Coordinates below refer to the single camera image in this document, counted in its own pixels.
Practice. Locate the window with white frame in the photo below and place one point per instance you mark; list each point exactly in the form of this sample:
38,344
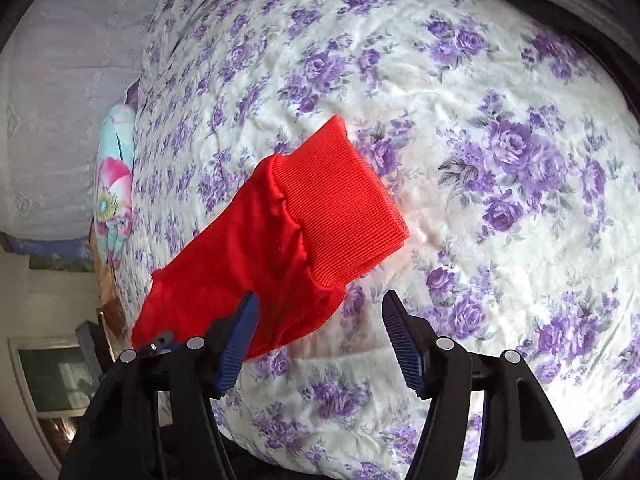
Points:
57,387

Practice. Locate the white lace curtain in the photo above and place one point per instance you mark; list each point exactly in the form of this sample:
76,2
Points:
66,63

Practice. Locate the teal pink floral pillow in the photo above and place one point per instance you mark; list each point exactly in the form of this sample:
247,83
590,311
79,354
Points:
112,208

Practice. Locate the purple floral bed sheet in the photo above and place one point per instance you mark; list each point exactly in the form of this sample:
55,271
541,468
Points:
513,158

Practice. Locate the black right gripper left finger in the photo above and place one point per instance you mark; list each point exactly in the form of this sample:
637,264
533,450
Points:
119,435

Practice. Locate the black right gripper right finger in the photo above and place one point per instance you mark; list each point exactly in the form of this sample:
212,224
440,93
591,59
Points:
520,435

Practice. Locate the red track pants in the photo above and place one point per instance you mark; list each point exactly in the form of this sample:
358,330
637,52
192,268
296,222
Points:
299,230

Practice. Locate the brown wooden headboard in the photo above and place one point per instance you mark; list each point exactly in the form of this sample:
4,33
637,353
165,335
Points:
111,306

